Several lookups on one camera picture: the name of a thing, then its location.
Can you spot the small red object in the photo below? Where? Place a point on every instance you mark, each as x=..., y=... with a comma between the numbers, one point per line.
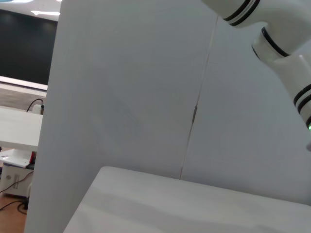
x=32, y=159

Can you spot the white background table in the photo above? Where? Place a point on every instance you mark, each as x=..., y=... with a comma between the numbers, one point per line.
x=17, y=126

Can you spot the ceiling light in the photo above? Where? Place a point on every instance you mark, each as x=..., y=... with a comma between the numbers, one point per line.
x=43, y=12

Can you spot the white floor cabinet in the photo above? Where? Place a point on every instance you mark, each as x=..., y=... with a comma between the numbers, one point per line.
x=12, y=177

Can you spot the large dark wall screen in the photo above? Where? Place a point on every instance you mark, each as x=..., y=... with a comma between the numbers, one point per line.
x=24, y=48

